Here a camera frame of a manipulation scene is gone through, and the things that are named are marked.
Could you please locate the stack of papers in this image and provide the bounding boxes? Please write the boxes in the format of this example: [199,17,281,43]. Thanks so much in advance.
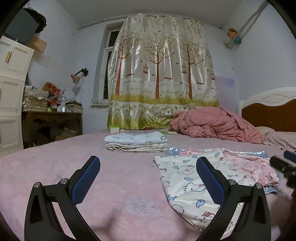
[22,85,49,112]

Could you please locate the red box on desk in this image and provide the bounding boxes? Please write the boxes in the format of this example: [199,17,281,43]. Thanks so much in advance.
[42,82,61,95]

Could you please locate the white hello kitty pants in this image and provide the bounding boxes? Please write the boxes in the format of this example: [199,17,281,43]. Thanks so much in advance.
[154,149,255,232]

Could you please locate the pale green comb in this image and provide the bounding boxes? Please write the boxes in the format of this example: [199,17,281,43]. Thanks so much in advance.
[161,130,177,135]

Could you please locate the folded cream cloth stack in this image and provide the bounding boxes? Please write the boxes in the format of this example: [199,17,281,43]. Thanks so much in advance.
[106,143,168,153]

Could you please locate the pink cartoon print pants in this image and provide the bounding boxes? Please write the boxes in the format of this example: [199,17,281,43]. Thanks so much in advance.
[180,148,280,187]

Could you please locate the white cabinet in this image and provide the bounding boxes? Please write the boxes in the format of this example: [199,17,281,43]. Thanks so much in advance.
[0,36,34,156]

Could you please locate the dark wooden desk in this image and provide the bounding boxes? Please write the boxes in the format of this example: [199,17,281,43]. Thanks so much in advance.
[22,111,83,149]

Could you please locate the folded blue white cloth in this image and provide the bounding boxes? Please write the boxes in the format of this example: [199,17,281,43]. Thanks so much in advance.
[104,132,168,145]

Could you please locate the green white small box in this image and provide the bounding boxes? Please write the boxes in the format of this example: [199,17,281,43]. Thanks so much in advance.
[108,126,120,133]

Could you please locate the window frame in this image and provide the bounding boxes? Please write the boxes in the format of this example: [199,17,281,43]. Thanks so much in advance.
[91,20,124,106]

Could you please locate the tree print curtain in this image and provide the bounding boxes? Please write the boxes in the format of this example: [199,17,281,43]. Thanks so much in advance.
[107,13,219,130]

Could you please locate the beige pillow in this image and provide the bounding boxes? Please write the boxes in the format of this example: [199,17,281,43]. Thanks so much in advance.
[256,126,275,135]

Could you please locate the pink plaid quilt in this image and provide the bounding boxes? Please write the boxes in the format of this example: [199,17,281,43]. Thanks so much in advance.
[170,106,264,144]

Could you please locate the clear plastic bottle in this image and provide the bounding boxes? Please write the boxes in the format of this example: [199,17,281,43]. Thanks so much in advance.
[58,89,66,113]

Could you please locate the stuffed doll on shelf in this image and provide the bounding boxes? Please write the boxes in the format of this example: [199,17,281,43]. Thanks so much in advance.
[227,28,242,45]

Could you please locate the pink wall lamp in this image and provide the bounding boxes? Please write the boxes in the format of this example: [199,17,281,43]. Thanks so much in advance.
[70,68,89,84]

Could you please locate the white wooden headboard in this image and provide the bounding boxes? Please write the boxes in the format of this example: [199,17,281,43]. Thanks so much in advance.
[237,87,296,132]

